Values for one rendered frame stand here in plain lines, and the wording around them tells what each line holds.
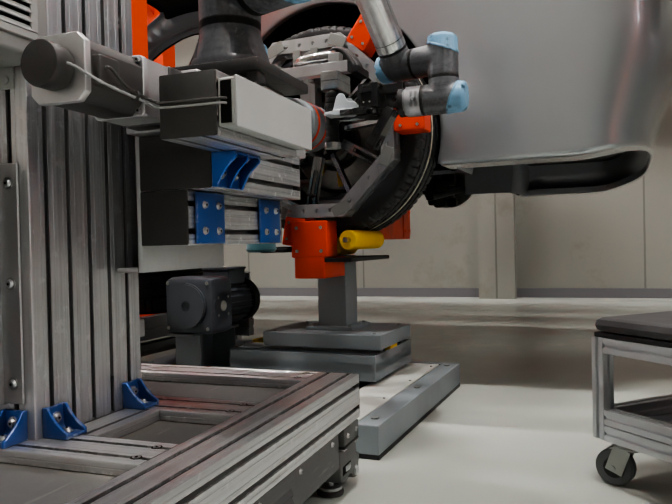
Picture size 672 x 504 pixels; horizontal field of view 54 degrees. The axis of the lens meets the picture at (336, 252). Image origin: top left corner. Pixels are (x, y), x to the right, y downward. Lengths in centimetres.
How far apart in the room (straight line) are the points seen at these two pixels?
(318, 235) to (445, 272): 412
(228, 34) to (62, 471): 77
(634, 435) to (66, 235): 107
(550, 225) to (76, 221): 512
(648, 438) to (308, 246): 107
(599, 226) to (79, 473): 531
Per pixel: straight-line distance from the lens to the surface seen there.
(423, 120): 190
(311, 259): 199
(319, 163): 211
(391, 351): 211
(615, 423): 145
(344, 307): 213
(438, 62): 167
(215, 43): 126
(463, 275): 602
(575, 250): 593
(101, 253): 115
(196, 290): 206
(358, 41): 202
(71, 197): 111
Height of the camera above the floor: 50
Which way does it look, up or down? 1 degrees down
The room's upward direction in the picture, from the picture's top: 1 degrees counter-clockwise
